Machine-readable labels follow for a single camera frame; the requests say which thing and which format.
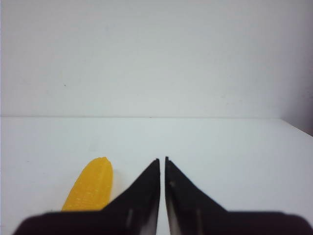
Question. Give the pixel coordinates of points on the yellow corn cob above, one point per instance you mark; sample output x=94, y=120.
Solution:
x=92, y=189

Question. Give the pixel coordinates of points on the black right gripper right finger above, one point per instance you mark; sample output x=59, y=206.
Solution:
x=191, y=212

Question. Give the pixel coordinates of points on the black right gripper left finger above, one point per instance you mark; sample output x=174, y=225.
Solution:
x=134, y=212

